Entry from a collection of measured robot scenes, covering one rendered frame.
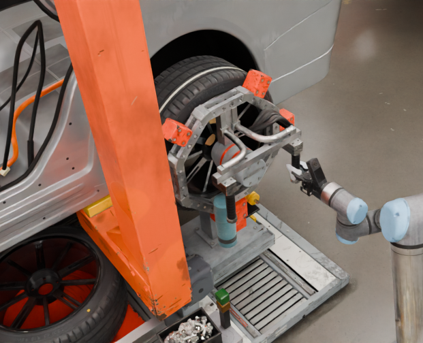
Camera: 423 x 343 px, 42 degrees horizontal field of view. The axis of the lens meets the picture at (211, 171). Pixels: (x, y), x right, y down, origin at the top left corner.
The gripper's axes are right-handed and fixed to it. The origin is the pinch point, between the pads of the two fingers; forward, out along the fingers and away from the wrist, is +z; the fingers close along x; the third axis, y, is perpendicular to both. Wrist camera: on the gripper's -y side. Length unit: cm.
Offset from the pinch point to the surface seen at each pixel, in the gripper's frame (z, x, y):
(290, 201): 45, 42, 83
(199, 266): 12, -44, 42
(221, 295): -22, -56, 17
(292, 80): 44, 42, -1
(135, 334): 2, -83, 44
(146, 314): 17, -72, 57
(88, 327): 12, -98, 36
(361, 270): -17, 34, 83
